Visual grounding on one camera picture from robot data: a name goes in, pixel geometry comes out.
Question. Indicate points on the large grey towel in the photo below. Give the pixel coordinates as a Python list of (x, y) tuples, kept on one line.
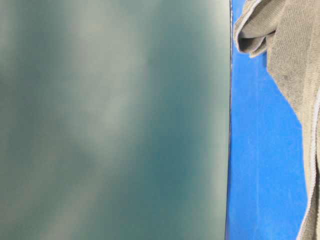
[(288, 31)]

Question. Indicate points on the blue table mat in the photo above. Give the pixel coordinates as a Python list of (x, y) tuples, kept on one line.
[(267, 196)]

